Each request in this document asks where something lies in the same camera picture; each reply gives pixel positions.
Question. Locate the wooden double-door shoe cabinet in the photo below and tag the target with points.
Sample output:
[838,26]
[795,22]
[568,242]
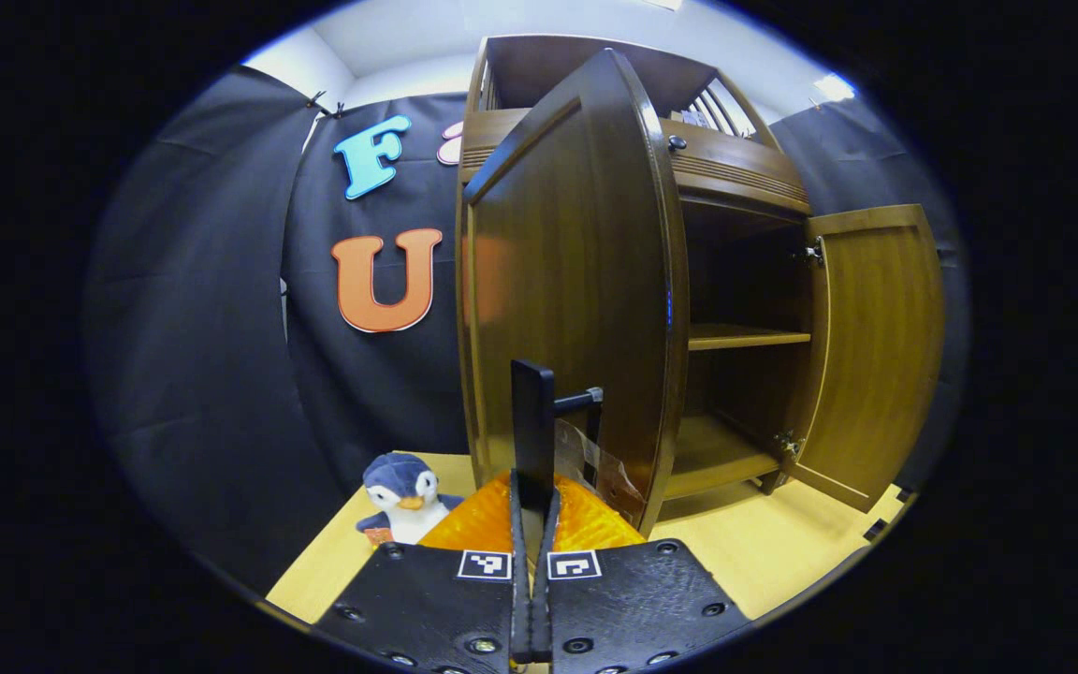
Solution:
[745,337]

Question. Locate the wooden shoe cabinet door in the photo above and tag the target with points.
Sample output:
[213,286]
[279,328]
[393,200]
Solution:
[576,262]
[876,346]

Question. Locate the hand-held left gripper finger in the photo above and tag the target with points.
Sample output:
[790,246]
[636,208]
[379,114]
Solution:
[542,599]
[522,580]

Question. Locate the white book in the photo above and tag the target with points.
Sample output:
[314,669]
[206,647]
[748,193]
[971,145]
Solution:
[691,117]

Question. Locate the penguin plush toy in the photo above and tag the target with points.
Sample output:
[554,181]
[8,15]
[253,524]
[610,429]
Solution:
[403,491]

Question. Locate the black backdrop cloth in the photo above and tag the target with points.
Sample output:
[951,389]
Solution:
[202,328]

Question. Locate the black round drawer knob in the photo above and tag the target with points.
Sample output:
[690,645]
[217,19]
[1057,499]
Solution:
[677,143]

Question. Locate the small ceiling light panel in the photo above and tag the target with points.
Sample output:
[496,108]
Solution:
[835,87]

